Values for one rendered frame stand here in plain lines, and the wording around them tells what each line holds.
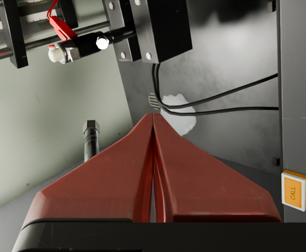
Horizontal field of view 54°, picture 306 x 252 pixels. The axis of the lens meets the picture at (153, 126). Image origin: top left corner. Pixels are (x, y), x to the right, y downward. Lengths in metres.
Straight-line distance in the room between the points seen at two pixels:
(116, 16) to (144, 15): 0.07
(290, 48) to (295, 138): 0.11
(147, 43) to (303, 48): 0.22
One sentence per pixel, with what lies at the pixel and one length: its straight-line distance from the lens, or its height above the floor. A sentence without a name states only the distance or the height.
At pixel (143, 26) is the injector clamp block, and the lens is 0.46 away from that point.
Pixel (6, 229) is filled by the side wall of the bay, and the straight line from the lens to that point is 0.68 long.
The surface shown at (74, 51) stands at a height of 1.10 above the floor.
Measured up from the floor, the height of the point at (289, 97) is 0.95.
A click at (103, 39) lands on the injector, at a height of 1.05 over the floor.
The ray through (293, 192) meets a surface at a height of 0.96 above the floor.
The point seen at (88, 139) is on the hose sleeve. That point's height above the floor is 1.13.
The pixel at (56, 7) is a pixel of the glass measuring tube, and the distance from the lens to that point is 0.71.
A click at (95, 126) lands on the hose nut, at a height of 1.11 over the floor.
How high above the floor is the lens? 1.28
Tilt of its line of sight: 34 degrees down
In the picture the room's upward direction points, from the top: 120 degrees counter-clockwise
